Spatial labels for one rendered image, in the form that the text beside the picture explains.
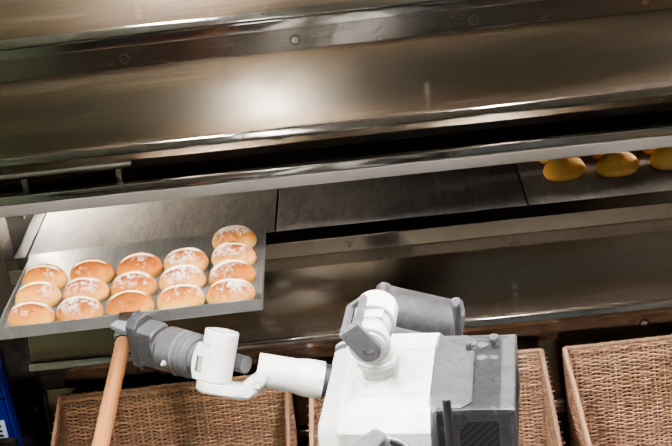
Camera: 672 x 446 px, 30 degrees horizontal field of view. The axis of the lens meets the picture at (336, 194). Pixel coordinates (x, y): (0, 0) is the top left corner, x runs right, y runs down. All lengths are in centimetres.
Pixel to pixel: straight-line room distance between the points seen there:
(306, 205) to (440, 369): 111
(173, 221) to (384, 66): 68
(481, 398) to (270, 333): 112
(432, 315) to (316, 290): 81
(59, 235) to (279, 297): 55
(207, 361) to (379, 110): 67
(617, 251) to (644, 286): 10
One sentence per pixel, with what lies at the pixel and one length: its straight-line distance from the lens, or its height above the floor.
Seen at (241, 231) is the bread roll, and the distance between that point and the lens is 279.
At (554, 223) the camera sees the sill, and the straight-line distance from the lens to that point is 284.
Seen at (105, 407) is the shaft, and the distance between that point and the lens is 233.
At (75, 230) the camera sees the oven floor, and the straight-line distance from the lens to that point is 306.
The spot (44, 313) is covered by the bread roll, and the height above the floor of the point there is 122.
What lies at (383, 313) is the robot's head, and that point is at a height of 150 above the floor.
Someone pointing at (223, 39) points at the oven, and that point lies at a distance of 263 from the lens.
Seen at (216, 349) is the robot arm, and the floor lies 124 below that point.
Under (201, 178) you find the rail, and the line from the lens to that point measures 260.
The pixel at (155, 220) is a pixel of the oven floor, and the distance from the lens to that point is 302.
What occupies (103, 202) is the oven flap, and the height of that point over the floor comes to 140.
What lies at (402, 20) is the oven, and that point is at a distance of 262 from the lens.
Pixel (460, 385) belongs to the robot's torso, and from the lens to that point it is 190.
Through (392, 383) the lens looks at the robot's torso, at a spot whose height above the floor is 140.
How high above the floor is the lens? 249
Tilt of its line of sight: 26 degrees down
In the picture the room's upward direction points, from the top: 7 degrees counter-clockwise
